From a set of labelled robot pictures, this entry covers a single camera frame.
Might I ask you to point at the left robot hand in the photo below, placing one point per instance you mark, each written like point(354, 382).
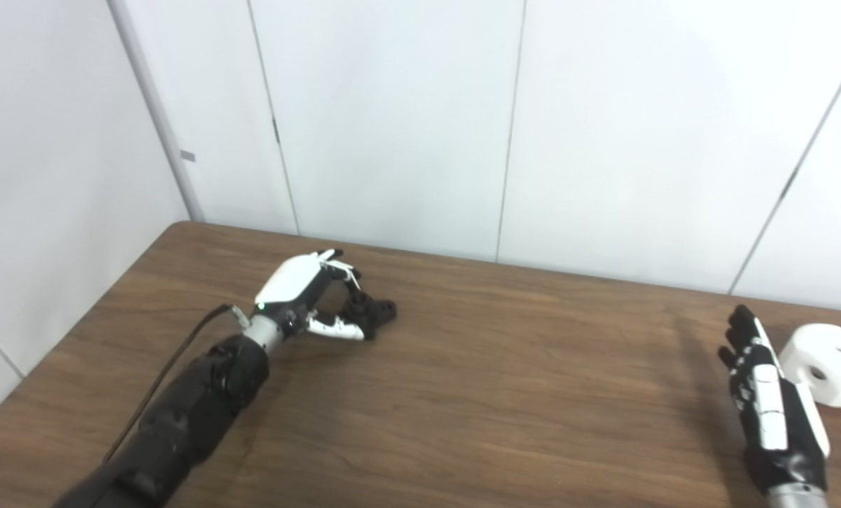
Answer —
point(290, 282)

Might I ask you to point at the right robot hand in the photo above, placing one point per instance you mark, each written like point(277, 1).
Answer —
point(773, 416)

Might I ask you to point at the round white piece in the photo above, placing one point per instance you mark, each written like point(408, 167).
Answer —
point(833, 360)

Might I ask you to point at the black flanged holder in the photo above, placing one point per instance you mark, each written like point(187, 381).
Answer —
point(374, 314)

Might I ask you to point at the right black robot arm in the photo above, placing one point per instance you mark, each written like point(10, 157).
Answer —
point(798, 497)

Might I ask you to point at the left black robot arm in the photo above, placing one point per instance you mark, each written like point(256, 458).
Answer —
point(188, 416)

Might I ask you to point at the black panel hinge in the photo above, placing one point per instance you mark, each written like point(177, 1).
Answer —
point(787, 185)
point(275, 130)

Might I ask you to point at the grey corner trim strip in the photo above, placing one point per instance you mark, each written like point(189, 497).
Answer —
point(159, 127)

